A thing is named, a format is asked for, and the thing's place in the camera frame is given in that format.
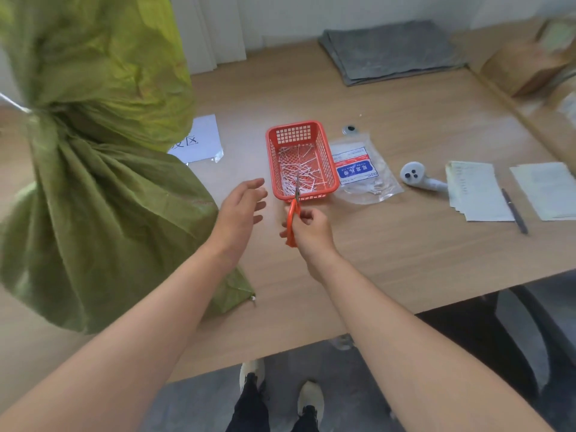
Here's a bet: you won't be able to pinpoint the person's right hand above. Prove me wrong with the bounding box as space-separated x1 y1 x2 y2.
279 206 337 265

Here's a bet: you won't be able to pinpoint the person's left hand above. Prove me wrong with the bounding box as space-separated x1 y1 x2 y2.
211 178 269 264

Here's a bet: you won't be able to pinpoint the orange-handled scissors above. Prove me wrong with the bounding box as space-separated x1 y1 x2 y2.
285 185 302 248

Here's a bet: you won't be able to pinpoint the person's left forearm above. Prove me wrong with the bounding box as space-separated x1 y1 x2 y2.
0 244 238 432

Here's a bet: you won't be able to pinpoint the person's right forearm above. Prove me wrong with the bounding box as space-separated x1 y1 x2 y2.
306 250 553 432

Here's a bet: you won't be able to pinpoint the orange plastic basket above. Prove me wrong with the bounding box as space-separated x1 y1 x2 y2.
265 120 341 202

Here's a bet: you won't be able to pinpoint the white paper sheet in sleeve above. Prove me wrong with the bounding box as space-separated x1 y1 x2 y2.
167 114 224 164

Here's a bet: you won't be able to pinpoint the clear plastic zip bag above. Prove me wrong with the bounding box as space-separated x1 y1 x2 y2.
328 134 404 206

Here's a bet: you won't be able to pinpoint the white handheld device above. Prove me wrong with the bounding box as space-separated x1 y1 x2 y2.
400 162 449 192

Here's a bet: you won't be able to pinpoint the large green woven sack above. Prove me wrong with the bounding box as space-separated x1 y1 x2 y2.
0 0 256 335

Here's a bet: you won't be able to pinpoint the person's left shoe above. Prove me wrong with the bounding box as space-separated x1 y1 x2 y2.
239 359 266 394

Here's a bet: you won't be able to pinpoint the person's shoe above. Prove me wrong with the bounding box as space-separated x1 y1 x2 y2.
239 359 266 394
297 380 325 423

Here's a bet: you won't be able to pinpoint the stack of white paper slips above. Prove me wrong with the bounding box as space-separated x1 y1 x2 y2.
445 161 515 222

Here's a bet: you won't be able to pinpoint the person's right shoe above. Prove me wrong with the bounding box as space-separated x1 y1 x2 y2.
297 380 325 423

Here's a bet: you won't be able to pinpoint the grey folded felt cloth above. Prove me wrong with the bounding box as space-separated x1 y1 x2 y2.
318 20 467 87

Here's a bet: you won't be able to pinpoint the person's left leg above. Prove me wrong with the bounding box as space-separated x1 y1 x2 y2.
225 373 270 432

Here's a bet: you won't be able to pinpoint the person's leg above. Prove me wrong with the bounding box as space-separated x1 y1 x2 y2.
225 373 270 432
292 406 320 432

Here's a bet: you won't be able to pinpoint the person's right leg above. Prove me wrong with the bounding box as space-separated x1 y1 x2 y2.
292 406 320 432

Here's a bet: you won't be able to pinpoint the black pen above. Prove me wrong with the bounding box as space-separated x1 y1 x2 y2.
501 188 529 235

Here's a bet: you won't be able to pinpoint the black office chair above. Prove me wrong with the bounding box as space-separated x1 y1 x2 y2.
416 273 576 432

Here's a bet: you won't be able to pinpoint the brown cardboard box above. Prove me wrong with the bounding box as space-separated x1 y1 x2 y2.
480 39 572 98

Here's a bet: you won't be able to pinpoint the pile of white cable ties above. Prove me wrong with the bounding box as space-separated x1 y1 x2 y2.
276 146 328 197

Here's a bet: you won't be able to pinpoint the white string tie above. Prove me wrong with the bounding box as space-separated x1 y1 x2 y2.
0 92 33 115

